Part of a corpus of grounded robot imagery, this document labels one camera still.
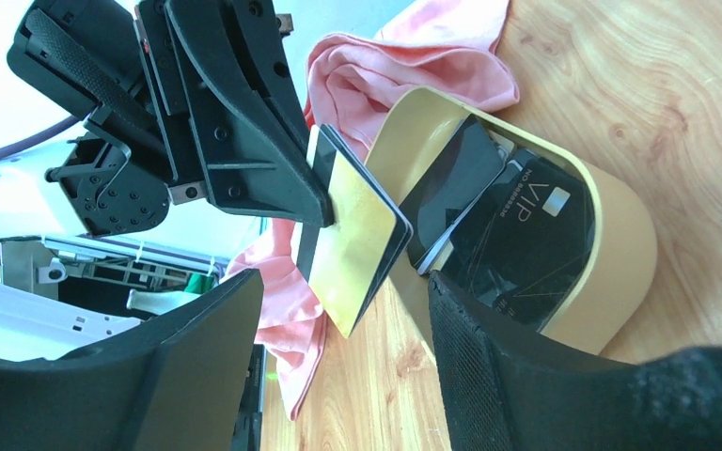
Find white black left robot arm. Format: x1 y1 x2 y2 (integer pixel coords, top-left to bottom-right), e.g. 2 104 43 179
0 1 333 366

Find gold black credit card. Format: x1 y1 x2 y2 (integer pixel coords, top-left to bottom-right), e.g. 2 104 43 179
292 124 413 338

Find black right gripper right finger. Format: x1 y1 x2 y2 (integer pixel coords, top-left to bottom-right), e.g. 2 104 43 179
429 272 722 450

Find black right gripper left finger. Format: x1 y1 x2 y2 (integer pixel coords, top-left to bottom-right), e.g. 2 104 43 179
0 270 263 450

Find black cards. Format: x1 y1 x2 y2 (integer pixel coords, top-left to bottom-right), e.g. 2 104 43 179
400 116 595 331

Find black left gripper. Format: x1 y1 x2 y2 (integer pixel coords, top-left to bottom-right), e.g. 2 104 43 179
7 1 334 236

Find pink cloth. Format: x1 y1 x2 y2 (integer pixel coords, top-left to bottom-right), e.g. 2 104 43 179
227 0 520 420

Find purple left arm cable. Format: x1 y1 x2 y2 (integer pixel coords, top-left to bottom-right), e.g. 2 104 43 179
0 116 83 169

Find yellow oval tray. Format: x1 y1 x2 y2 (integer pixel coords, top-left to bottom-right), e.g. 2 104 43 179
367 87 657 354

